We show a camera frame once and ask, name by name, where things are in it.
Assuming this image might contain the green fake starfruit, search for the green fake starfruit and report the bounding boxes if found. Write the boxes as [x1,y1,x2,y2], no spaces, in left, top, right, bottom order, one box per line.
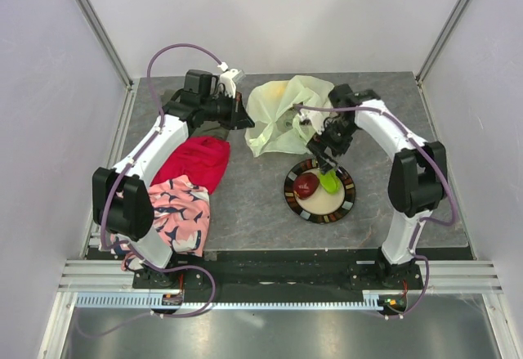
[319,170,340,194]

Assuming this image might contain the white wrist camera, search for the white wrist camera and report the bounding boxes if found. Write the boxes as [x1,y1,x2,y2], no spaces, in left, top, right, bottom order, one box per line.
[217,61,245,98]
[297,108,328,135]

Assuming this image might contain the left aluminium frame post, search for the left aluminium frame post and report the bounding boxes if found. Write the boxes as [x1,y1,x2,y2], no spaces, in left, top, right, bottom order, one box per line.
[74,0,134,88]

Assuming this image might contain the brown rimmed ceramic plate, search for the brown rimmed ceramic plate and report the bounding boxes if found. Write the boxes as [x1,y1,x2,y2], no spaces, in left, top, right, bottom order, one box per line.
[284,159,356,224]

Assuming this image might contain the pink shark print cloth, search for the pink shark print cloth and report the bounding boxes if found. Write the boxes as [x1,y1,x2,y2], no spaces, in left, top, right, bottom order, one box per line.
[113,175,210,271]

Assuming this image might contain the green avocado print plastic bag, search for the green avocado print plastic bag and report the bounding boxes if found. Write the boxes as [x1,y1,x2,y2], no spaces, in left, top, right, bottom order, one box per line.
[245,75,334,158]

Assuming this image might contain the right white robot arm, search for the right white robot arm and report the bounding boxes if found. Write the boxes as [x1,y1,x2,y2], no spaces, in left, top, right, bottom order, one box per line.
[297,84,450,289]

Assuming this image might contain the aluminium frame post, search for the aluminium frame post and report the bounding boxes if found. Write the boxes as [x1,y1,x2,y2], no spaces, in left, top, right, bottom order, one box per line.
[415,0,472,85]
[74,0,134,88]

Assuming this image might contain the right aluminium frame post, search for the right aluminium frame post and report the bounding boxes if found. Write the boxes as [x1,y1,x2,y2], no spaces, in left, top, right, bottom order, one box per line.
[415,0,472,85]

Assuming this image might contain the red cloth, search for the red cloth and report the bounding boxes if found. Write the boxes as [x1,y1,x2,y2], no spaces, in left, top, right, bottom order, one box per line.
[151,136,230,194]

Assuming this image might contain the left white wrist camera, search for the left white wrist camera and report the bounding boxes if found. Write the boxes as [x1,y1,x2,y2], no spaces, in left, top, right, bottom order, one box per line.
[217,61,245,98]

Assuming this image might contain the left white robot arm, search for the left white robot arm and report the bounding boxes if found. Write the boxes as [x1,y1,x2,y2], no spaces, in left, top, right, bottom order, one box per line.
[92,69,254,288]

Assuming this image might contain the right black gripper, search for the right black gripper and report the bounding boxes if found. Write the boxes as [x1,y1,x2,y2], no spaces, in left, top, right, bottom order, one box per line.
[306,117,360,174]

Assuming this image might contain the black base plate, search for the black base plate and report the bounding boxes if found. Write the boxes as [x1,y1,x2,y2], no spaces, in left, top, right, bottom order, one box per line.
[132,247,423,294]

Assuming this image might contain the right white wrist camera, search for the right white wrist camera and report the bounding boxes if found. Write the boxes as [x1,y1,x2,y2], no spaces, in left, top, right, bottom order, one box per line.
[297,108,328,135]

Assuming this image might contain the olive green cloth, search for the olive green cloth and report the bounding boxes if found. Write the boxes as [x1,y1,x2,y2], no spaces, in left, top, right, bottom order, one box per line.
[163,94,230,141]

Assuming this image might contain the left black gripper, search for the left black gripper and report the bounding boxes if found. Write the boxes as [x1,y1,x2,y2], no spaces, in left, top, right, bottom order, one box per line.
[201,90,255,131]

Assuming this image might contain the dark red fake apple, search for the dark red fake apple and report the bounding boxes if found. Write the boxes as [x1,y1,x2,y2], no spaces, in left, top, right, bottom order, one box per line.
[293,172,320,200]

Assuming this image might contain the grey slotted cable duct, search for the grey slotted cable duct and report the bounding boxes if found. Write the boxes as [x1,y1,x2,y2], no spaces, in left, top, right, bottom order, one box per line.
[76,292,396,311]

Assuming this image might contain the yellow fake fruit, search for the yellow fake fruit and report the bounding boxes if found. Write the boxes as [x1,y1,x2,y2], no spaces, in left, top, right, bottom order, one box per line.
[266,81,288,100]

